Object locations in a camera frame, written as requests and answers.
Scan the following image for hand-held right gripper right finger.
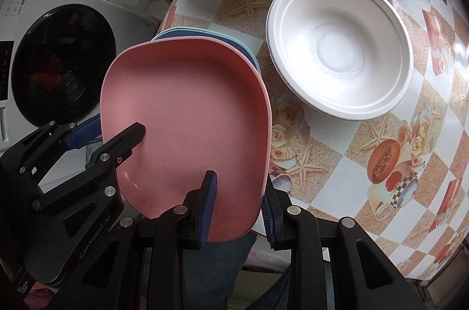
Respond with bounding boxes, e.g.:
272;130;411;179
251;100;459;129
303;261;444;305
261;176;427;310

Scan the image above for light blue plate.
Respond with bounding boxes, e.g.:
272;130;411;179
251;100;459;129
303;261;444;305
157;26;263;75

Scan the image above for pink plate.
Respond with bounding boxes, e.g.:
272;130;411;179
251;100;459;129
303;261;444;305
100;38;272;243

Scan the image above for printed checkered tablecloth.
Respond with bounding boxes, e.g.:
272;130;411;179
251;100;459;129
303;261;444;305
159;0;469;282

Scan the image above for person's blue jeans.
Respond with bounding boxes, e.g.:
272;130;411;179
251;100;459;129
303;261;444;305
182;232;294;310

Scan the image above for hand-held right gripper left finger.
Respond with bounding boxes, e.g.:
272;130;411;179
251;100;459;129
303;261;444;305
62;170;218;310

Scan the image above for dark blue plate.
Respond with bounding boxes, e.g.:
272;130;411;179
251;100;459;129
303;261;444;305
152;30;262;77

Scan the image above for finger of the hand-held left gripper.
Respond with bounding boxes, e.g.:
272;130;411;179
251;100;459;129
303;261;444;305
2;113;102;184
31;122;146;214

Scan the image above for white paper bowl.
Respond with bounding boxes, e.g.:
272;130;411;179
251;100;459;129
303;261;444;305
266;0;414;121

